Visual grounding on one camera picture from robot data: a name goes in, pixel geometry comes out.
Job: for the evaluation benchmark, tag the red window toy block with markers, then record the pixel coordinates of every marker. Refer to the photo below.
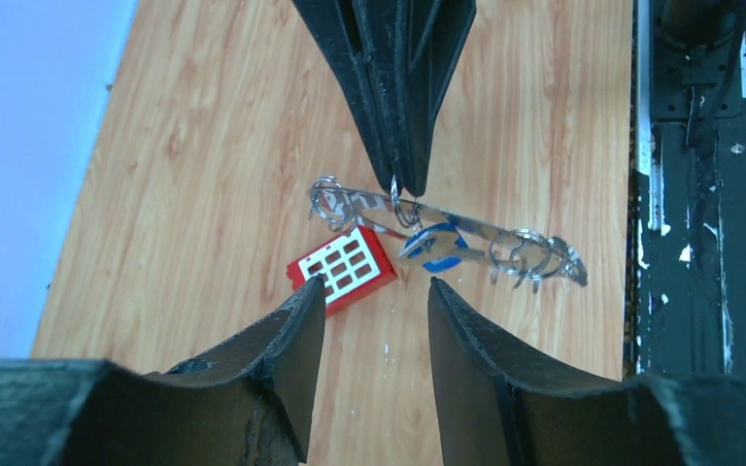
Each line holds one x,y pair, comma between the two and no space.
353,265

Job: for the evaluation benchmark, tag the grey metal keyring disc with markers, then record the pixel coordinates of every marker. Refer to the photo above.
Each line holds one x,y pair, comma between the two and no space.
522,253

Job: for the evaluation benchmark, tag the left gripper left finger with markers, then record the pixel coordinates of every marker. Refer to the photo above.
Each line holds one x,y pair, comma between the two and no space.
246,401

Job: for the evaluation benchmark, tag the blue key tag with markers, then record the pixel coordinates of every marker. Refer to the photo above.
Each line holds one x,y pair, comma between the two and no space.
439,248

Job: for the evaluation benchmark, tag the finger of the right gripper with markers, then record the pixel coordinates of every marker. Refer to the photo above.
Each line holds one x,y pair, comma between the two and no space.
436,34
365,45

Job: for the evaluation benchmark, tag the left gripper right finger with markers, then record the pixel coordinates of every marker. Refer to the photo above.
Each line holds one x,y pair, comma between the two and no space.
501,401

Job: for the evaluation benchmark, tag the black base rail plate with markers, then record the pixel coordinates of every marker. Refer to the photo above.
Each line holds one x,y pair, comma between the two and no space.
686,264

